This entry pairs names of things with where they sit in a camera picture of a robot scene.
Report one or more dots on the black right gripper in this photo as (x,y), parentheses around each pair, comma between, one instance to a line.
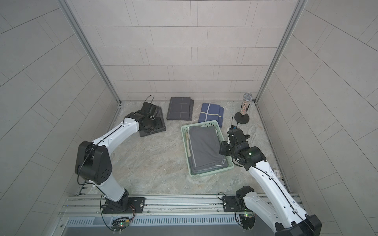
(222,146)

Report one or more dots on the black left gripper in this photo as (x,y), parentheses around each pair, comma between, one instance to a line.
(148,130)

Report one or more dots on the dark grey checked pillowcase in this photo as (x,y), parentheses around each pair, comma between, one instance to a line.
(159,127)
(180,109)

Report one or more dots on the plain grey pillowcase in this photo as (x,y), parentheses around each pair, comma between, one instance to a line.
(204,147)

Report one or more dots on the light green plastic basket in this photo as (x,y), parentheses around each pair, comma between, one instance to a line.
(184,130)

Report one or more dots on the blue pillowcase yellow stripe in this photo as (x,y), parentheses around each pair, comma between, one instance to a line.
(211,112)

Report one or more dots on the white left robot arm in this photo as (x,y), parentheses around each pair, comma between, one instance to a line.
(93,163)

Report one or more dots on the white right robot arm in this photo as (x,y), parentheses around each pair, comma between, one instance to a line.
(283,214)

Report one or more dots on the dark grey checked pillowcase back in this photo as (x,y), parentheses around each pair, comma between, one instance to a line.
(180,109)

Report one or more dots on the right round circuit board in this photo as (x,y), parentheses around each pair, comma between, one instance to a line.
(247,221)

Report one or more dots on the left green circuit board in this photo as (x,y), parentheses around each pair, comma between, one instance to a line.
(119,224)

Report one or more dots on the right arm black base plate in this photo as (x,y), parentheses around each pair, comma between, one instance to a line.
(230,205)

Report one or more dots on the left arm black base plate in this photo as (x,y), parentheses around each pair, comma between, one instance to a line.
(133,205)

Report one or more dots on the aluminium front rail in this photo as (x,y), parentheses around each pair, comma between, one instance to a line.
(159,210)

